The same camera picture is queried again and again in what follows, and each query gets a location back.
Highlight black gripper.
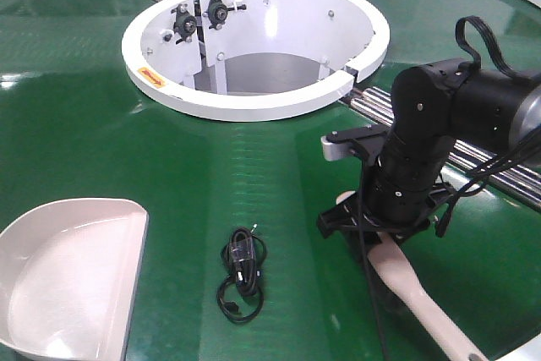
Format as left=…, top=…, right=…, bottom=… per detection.
left=316, top=183, right=455, bottom=258

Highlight black cable bundle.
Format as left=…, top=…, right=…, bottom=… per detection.
left=216, top=222, right=269, bottom=324

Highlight pink plastic dustpan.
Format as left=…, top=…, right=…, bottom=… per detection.
left=1, top=198, right=149, bottom=360

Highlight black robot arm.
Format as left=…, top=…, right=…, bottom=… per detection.
left=317, top=58, right=540, bottom=250

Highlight steel conveyor rollers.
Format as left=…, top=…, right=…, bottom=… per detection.
left=86, top=0, right=541, bottom=210

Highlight black bearing block right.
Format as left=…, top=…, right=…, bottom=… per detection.
left=204, top=0, right=247, bottom=30

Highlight black bearing block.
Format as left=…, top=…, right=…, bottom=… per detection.
left=171, top=3, right=197, bottom=45
left=204, top=0, right=247, bottom=30

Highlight black bearing block left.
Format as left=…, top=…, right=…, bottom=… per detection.
left=171, top=3, right=197, bottom=45

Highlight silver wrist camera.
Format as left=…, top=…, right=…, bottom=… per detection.
left=320, top=124, right=389, bottom=166

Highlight white inner conveyor ring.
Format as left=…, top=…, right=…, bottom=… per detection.
left=121, top=0, right=391, bottom=123

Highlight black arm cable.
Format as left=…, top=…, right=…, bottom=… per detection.
left=454, top=15, right=541, bottom=83

